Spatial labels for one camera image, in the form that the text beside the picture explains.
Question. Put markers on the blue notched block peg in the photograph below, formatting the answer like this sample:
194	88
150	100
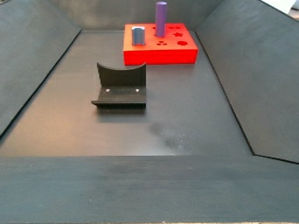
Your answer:
138	35

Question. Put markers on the red shape sorting board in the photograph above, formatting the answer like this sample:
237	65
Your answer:
174	49

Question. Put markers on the purple cylinder peg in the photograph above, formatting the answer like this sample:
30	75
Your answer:
161	12

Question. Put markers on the black curved holder bracket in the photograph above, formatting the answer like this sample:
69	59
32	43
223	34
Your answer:
122	87

